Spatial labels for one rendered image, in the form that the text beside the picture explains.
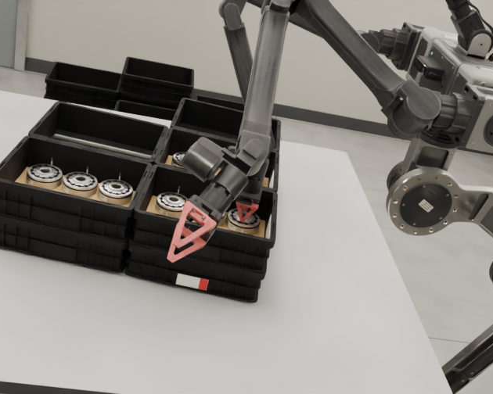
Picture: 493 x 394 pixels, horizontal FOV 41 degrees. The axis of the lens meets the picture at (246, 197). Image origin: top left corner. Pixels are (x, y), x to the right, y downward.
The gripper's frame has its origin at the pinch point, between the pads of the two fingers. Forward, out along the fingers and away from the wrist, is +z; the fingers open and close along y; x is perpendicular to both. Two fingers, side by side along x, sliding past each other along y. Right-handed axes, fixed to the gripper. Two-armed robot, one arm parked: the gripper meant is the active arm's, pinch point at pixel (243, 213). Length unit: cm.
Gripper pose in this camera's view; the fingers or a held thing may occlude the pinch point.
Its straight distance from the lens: 201.8
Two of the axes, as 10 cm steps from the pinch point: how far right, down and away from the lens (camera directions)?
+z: -2.5, 8.3, 5.1
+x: 9.6, 2.6, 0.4
